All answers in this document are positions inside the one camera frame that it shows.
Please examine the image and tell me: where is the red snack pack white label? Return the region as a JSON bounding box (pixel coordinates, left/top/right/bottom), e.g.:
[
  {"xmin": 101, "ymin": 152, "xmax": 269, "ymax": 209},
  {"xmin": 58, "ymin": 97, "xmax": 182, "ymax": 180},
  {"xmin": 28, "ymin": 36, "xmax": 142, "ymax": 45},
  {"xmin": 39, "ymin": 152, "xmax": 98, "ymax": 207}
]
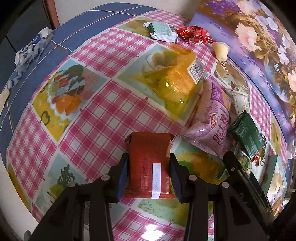
[{"xmin": 125, "ymin": 132, "xmax": 175, "ymax": 199}]

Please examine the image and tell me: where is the white teal tray box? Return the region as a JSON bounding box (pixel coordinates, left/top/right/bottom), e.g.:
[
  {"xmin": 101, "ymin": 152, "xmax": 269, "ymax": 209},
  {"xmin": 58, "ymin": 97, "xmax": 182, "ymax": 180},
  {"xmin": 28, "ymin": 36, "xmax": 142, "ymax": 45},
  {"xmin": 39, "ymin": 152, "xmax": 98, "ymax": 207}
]
[{"xmin": 261, "ymin": 155, "xmax": 287, "ymax": 216}]

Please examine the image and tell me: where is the green yellow cracker pack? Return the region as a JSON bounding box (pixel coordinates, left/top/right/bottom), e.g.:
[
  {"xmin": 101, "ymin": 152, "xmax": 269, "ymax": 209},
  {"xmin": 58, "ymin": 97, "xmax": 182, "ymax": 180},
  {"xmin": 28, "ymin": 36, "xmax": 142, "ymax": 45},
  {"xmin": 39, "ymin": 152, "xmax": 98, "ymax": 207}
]
[{"xmin": 233, "ymin": 142, "xmax": 252, "ymax": 177}]

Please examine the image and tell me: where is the purple swiss roll pack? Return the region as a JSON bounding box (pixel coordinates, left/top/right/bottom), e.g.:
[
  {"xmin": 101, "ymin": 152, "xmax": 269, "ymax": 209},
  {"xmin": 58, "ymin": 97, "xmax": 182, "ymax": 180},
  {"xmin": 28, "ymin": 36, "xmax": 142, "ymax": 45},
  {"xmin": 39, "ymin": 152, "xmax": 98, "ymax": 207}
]
[{"xmin": 182, "ymin": 78, "xmax": 232, "ymax": 157}]

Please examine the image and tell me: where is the red Kiss candy pack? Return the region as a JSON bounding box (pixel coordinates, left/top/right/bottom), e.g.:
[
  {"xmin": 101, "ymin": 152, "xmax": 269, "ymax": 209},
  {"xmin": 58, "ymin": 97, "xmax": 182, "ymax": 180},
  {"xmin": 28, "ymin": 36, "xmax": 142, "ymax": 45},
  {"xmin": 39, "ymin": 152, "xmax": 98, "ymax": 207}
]
[{"xmin": 176, "ymin": 26, "xmax": 216, "ymax": 45}]

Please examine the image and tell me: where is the yellow jelly pack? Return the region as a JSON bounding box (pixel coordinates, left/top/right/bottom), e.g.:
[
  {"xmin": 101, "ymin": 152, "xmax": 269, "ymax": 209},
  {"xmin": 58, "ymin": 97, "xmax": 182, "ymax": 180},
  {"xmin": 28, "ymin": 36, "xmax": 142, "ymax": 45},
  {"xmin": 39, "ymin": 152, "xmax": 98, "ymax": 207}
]
[{"xmin": 136, "ymin": 50, "xmax": 205, "ymax": 104}]

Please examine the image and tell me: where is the pink checkered tablecloth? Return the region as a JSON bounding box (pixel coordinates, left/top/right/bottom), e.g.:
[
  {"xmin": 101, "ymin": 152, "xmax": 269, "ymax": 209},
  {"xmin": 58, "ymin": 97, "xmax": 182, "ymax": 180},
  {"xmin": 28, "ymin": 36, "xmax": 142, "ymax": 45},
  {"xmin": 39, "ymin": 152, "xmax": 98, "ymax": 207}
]
[{"xmin": 0, "ymin": 2, "xmax": 290, "ymax": 241}]

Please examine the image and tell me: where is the beige paper snack pack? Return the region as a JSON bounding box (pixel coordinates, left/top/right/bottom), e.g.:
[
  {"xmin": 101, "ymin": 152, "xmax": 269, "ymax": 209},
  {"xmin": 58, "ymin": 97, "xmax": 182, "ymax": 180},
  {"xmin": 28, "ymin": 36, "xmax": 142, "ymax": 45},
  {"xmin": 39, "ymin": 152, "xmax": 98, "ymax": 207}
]
[{"xmin": 225, "ymin": 89, "xmax": 249, "ymax": 123}]

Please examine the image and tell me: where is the yellow pudding cup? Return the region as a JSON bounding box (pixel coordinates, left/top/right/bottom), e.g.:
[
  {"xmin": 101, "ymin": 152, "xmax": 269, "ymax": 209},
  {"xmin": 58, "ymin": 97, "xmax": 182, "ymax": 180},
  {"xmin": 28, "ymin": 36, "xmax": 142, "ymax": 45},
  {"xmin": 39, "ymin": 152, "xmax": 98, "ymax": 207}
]
[{"xmin": 212, "ymin": 42, "xmax": 230, "ymax": 62}]

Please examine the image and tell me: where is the dark green snack pack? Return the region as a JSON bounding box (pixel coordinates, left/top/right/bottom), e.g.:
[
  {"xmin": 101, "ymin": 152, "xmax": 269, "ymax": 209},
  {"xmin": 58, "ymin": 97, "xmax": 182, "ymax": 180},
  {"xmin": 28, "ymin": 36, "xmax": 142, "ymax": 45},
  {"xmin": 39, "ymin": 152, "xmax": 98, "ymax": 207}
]
[{"xmin": 227, "ymin": 110, "xmax": 264, "ymax": 159}]

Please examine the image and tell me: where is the light green wafer pack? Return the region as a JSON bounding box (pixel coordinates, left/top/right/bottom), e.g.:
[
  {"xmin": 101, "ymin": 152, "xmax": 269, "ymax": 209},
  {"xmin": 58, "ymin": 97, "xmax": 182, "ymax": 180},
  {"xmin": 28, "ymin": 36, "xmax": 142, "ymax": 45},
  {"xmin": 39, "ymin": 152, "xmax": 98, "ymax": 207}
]
[{"xmin": 143, "ymin": 21, "xmax": 178, "ymax": 43}]

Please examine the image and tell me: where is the round bread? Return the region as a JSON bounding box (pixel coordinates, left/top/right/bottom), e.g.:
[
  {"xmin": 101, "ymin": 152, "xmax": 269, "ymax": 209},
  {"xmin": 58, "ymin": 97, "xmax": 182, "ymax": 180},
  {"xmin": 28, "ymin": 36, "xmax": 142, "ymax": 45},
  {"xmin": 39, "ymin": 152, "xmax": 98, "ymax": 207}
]
[{"xmin": 268, "ymin": 172, "xmax": 285, "ymax": 196}]

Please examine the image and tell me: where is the flower painting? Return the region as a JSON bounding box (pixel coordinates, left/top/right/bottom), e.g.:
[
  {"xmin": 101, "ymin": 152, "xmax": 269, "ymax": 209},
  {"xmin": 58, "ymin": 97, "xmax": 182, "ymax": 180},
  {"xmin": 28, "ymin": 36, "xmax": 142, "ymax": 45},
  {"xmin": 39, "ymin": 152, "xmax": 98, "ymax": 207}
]
[{"xmin": 191, "ymin": 1, "xmax": 295, "ymax": 143}]

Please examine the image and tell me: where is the small red candy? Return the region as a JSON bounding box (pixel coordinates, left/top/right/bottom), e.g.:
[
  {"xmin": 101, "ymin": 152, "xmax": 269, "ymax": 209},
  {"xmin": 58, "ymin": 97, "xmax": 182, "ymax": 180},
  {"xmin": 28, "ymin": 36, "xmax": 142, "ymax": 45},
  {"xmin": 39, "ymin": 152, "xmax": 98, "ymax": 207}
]
[{"xmin": 251, "ymin": 148, "xmax": 262, "ymax": 167}]

